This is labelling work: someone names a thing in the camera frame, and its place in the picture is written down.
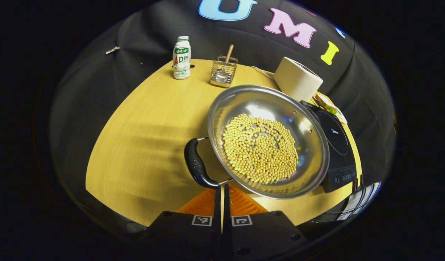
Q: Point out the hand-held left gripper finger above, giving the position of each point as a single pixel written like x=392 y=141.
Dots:
x=226 y=217
x=217 y=217

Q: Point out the black induction cooktop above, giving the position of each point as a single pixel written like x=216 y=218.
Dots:
x=338 y=145

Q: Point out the pile of soybeans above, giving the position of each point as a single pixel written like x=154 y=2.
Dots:
x=258 y=148

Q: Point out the striped garment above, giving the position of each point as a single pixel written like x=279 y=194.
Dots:
x=360 y=197

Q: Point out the sandwich with lettuce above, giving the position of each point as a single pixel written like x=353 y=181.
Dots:
x=327 y=107

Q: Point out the white toaster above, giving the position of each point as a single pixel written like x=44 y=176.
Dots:
x=295 y=78

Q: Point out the white drink bottle green label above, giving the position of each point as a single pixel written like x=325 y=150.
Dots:
x=181 y=61

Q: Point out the silver metal clip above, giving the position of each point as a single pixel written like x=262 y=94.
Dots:
x=112 y=50

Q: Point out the black backdrop cloth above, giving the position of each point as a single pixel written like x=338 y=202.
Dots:
x=153 y=29

